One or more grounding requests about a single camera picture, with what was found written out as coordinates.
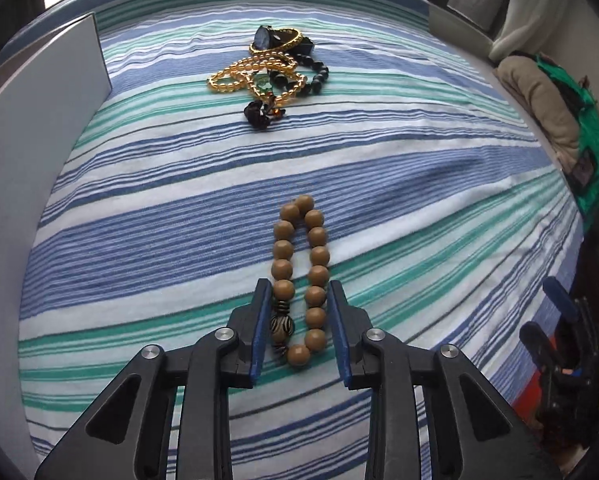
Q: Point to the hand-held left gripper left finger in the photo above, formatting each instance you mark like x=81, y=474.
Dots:
x=262, y=330

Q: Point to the dark purple tassel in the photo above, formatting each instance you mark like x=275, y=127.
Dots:
x=257, y=112

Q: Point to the blue green striped bed sheet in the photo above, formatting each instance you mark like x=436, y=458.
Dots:
x=179, y=220

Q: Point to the long white cardboard box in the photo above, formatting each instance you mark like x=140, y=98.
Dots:
x=29, y=185

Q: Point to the orange cloth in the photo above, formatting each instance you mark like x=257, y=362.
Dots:
x=524, y=397

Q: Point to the white curtain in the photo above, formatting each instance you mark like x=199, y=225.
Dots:
x=534, y=0

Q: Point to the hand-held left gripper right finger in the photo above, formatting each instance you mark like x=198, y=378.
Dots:
x=339, y=335

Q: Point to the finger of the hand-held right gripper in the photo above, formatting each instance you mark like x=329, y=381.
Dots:
x=557, y=292
x=533, y=338

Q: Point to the gold bangle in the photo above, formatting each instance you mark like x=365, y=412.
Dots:
x=290, y=41

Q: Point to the small green pendant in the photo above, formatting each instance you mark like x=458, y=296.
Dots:
x=263, y=87

